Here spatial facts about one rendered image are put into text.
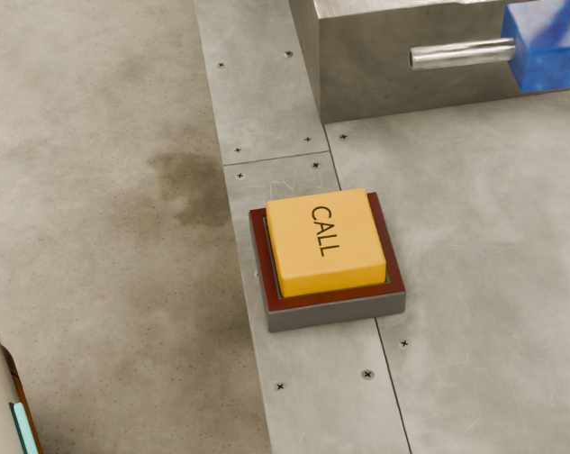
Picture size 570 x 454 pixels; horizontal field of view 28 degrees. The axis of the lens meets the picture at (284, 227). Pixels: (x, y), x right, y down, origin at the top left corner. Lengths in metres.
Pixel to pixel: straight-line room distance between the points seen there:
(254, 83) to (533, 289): 0.25
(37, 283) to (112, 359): 0.19
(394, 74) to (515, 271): 0.16
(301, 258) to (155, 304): 1.07
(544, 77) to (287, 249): 0.17
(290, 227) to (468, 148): 0.16
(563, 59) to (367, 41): 0.16
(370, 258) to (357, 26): 0.16
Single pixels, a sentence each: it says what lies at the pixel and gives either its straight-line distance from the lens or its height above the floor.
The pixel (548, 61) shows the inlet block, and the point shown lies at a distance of 0.60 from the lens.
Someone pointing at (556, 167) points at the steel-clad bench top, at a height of 0.80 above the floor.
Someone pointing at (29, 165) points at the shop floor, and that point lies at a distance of 1.93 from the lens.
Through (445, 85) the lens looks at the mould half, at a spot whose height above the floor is 0.82.
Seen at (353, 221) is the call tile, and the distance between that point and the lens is 0.65.
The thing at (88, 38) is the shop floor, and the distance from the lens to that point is 2.16.
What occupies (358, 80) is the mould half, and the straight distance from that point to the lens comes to 0.74.
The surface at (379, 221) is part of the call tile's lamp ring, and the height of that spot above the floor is 0.82.
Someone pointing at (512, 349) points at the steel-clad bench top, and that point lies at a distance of 0.65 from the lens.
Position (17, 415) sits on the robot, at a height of 0.26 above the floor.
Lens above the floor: 1.32
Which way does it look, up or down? 48 degrees down
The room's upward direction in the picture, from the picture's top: 3 degrees counter-clockwise
